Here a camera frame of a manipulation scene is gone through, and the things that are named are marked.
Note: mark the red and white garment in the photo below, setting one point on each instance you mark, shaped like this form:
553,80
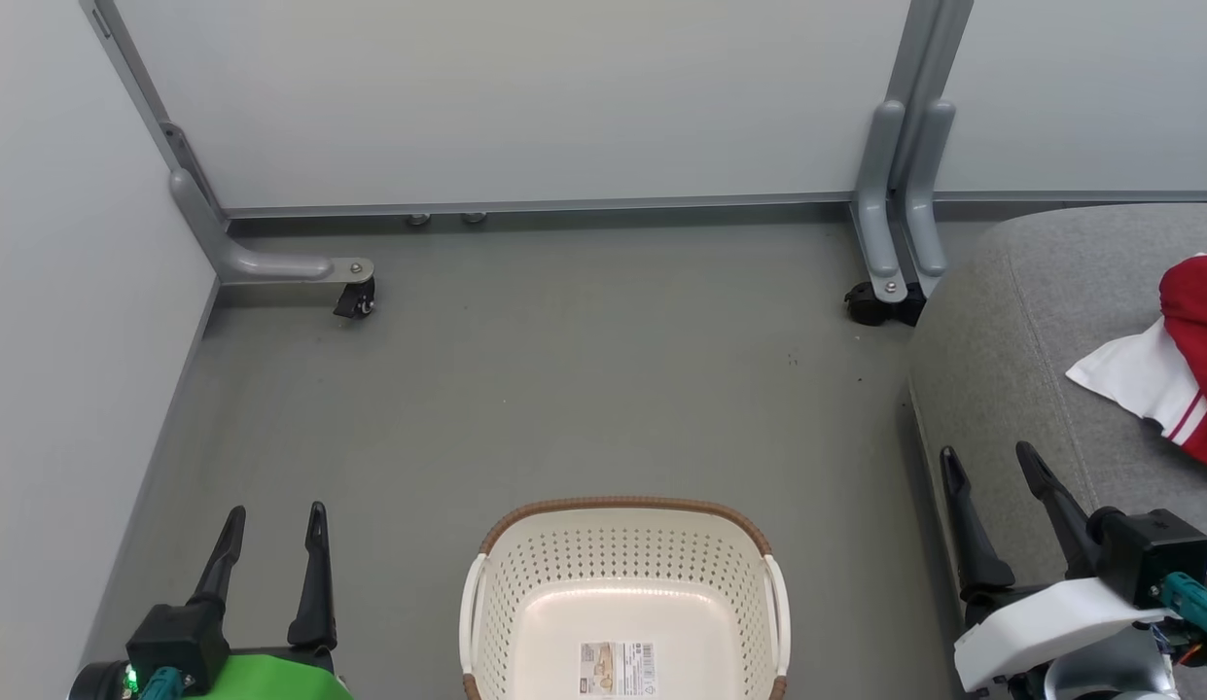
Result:
1196,311

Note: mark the grey metal partition post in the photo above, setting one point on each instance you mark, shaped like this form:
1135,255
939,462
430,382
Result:
141,78
929,58

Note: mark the grey metal partition foot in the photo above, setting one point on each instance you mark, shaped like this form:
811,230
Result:
877,214
272,265
926,214

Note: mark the paper label sticker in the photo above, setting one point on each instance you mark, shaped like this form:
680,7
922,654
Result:
617,668

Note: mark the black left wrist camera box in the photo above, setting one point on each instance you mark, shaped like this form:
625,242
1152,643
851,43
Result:
175,637

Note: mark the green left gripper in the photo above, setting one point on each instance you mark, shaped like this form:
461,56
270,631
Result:
272,681

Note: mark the grey fabric sofa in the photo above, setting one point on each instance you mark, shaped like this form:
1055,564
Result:
1011,389

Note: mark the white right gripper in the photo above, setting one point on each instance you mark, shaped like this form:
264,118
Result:
1041,622

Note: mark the cream perforated laundry basket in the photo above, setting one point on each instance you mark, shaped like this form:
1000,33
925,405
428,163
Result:
622,603

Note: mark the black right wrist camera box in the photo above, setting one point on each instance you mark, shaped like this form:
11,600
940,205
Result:
1153,554

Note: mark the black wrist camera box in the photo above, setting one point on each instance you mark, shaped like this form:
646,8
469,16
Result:
1153,554
175,637

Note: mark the black caster wheel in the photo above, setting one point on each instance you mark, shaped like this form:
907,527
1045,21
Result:
355,299
870,306

